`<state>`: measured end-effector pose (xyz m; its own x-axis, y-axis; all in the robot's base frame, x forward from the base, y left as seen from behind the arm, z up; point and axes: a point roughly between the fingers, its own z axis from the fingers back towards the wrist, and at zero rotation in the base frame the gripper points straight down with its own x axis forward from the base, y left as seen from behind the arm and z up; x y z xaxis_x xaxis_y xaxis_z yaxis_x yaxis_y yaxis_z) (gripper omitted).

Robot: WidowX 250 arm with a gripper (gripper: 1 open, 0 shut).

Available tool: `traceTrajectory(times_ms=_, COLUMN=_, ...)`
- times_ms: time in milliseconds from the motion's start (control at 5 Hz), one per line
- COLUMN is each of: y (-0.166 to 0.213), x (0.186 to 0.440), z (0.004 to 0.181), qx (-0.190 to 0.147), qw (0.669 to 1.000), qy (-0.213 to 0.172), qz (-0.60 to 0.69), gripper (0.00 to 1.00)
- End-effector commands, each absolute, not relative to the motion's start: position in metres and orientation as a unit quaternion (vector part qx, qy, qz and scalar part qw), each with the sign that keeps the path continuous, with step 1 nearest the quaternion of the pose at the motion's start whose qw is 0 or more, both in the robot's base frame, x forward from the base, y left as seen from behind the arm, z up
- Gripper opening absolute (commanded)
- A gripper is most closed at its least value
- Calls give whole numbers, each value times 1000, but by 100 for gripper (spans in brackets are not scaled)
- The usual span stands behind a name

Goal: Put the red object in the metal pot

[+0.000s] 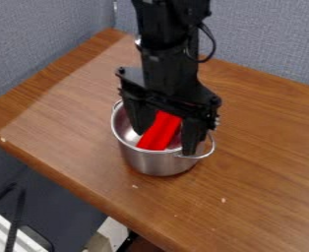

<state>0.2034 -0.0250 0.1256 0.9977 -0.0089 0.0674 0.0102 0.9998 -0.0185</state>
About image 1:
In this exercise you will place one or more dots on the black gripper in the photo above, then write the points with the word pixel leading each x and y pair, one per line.
pixel 165 84

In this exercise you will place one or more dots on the white box under table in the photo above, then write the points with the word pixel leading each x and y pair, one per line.
pixel 30 241

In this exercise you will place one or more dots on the stainless steel pot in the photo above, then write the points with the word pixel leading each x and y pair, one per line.
pixel 155 163

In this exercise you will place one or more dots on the red plastic block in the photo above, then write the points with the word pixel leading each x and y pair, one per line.
pixel 158 137

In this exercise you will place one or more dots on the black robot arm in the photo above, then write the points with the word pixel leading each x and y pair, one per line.
pixel 169 24

